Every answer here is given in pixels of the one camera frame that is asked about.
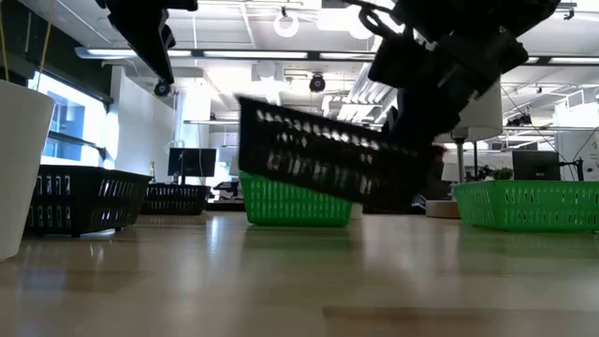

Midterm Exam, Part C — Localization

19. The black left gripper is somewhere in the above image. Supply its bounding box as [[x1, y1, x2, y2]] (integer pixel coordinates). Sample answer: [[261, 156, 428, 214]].
[[95, 0, 198, 86]]

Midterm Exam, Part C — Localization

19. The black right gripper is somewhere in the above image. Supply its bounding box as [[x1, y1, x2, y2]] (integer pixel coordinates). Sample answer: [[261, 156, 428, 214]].
[[386, 25, 531, 147]]

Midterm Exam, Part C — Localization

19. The black plastic basket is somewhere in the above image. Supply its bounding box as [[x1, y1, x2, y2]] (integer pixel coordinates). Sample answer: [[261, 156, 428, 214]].
[[139, 183, 212, 217], [236, 95, 434, 212], [23, 164, 153, 238]]

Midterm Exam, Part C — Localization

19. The green plastic basket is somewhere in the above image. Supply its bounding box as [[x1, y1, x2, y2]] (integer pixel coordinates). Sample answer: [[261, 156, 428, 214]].
[[239, 170, 354, 228], [452, 180, 599, 234]]

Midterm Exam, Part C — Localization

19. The metal lamp pole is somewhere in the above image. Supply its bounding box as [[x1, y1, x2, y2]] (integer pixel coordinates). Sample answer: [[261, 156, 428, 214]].
[[451, 128, 470, 184]]

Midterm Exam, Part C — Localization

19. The white cylindrical lamp shade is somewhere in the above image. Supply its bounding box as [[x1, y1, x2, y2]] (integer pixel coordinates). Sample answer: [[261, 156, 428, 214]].
[[433, 80, 504, 144]]

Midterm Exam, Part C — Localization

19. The round wooden lamp base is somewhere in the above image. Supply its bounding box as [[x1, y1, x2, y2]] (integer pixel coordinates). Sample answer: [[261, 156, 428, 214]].
[[424, 199, 462, 220]]

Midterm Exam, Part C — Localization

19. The long ceiling light bar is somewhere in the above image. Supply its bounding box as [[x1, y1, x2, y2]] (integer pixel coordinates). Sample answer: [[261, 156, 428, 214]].
[[74, 45, 599, 66]]

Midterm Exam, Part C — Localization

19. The black computer monitor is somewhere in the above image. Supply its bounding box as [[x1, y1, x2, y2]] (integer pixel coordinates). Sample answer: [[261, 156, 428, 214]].
[[511, 149, 562, 183], [167, 147, 218, 184]]

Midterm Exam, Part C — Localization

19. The black window handrail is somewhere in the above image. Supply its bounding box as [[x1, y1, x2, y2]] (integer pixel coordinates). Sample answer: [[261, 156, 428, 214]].
[[46, 129, 108, 161]]

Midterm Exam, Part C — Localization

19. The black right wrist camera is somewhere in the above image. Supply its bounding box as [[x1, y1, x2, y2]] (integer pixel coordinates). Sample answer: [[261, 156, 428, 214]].
[[368, 35, 431, 91]]

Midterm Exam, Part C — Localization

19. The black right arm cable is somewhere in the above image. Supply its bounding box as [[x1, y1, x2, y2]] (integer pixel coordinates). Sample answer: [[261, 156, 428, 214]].
[[343, 0, 406, 42]]

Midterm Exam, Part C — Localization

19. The white ring ceiling fixture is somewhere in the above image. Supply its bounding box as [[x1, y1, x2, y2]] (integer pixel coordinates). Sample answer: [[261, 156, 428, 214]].
[[273, 11, 300, 39]]

